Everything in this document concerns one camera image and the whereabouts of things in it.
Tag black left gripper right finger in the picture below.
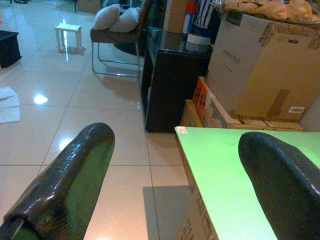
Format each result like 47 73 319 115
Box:
237 131 320 240

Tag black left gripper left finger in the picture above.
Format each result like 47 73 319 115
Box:
0 122 116 240

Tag flat cardboard box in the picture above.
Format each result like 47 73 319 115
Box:
179 99 205 128
229 116 305 133

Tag green board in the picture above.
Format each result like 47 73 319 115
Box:
174 126 320 240

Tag printed brown cardboard box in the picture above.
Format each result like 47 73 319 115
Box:
174 139 221 240

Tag crumpled white cloth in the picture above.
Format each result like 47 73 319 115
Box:
0 86 21 125

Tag large brown cardboard box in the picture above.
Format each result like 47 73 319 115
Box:
204 11 320 123

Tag black glass-top cabinet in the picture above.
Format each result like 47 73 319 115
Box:
139 24 216 133

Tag black low furniture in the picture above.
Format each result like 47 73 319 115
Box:
0 30 23 69

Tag small white stool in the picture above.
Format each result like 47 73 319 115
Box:
54 23 83 54

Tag brown chair metal legs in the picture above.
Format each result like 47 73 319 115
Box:
89 0 154 78

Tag white tape roll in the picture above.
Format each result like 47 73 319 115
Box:
186 32 211 46

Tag grey pillow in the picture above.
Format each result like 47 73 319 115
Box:
93 3 122 31
108 6 142 34

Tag beige crumpled sheet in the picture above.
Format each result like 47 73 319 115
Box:
221 0 320 25

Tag small brown cardboard box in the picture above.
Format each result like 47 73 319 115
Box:
77 0 102 14

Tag blue white striped cloth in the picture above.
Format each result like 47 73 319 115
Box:
192 0 216 28

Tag red white blue carton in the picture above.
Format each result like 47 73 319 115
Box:
183 3 197 35

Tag tall brown cardboard box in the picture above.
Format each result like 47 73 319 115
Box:
163 0 196 35

